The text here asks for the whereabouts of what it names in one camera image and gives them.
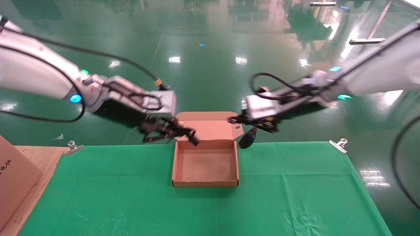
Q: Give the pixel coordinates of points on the clear plastic floor scrap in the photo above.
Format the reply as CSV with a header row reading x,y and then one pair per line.
x,y
59,137

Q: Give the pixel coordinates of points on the brown carton with black print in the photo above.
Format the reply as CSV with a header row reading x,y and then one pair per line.
x,y
16,183

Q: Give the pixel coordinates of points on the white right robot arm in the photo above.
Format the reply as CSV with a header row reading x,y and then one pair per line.
x,y
387,72

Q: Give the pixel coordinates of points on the green table cloth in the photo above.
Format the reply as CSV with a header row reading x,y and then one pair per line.
x,y
131,196

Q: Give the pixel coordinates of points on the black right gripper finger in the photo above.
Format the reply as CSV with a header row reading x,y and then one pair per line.
x,y
239,120
247,137

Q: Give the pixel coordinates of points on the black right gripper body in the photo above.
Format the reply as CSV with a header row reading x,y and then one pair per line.
x,y
262,123

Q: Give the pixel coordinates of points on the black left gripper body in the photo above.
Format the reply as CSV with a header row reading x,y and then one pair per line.
x,y
160,124

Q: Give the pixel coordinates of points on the silver metal binder clip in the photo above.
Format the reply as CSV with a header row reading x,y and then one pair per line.
x,y
337,146
73,149

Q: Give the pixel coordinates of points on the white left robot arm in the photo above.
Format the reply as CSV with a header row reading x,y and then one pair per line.
x,y
29,72

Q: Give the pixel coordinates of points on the open brown cardboard box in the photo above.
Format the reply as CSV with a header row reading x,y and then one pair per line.
x,y
205,167

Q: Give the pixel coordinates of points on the white table foot bar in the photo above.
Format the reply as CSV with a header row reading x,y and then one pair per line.
x,y
323,4

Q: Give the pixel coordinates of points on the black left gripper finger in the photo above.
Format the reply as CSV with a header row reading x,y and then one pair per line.
x,y
157,136
192,136

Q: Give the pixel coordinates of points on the white table leg with foot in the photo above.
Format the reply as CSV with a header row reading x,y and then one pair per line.
x,y
367,41

